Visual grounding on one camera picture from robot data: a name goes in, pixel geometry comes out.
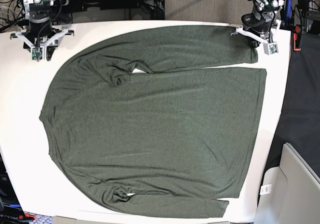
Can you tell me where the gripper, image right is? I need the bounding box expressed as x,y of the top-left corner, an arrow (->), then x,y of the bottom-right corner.
241,10 -> 276,43

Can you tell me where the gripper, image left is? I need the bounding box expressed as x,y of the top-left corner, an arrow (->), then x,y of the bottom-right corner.
23,11 -> 60,61

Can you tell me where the green long-sleeve T-shirt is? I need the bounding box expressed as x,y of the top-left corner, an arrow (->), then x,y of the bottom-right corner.
39,25 -> 267,219

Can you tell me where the red clamp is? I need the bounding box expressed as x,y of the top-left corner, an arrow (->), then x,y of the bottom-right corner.
293,24 -> 303,51

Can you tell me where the black power strip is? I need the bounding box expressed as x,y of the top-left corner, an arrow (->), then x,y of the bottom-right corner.
60,0 -> 70,7

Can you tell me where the dark grey cloth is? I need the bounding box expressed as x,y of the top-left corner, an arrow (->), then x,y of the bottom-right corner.
264,34 -> 320,175

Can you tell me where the white barcode label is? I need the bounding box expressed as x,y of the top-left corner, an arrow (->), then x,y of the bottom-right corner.
259,184 -> 272,196

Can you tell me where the grey plastic bin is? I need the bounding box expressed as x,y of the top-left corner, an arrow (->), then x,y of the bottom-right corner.
254,143 -> 320,224

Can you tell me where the black box with red logo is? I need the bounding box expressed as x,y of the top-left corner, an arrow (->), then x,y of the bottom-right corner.
0,157 -> 37,224

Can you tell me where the blue handled tool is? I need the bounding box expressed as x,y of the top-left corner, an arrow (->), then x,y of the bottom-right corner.
285,0 -> 292,21

